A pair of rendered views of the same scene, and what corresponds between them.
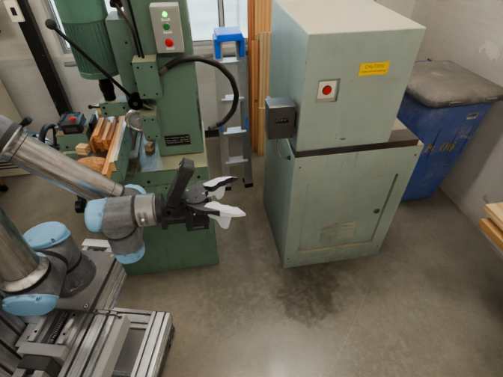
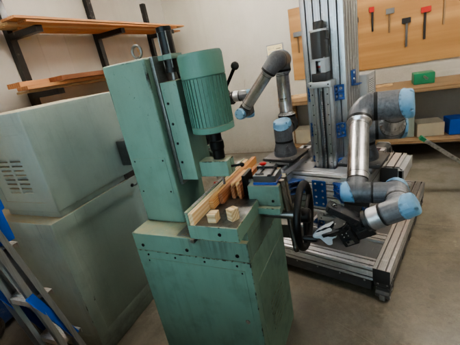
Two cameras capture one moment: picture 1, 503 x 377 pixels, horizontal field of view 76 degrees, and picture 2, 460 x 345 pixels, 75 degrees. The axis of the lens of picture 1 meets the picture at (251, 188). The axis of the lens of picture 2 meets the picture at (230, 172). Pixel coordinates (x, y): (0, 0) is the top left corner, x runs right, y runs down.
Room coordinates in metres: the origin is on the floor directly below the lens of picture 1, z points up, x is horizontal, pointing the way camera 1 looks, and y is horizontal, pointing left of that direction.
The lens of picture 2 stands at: (2.37, 1.42, 1.45)
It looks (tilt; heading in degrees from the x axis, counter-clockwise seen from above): 20 degrees down; 216
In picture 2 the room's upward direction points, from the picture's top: 11 degrees counter-clockwise
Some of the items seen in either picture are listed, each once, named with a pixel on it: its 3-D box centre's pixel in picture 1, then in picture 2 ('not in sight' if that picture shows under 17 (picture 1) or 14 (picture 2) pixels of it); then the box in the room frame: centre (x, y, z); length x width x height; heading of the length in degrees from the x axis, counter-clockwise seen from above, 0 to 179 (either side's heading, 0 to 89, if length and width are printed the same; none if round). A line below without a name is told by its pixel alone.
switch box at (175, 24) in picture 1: (168, 28); not in sight; (1.29, 0.31, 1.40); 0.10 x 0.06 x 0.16; 99
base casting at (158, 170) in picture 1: (151, 152); (209, 220); (1.40, 0.53, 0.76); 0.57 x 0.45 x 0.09; 99
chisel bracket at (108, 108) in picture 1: (117, 108); (217, 167); (1.38, 0.63, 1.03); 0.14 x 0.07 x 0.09; 99
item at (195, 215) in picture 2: (123, 129); (224, 186); (1.36, 0.63, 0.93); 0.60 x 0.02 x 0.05; 9
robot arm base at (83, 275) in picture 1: (66, 268); (285, 146); (0.60, 0.60, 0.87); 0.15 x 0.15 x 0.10
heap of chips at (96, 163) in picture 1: (89, 162); not in sight; (1.10, 0.69, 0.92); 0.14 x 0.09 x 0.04; 99
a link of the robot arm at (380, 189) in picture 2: not in sight; (391, 192); (1.31, 1.30, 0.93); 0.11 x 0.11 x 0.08; 8
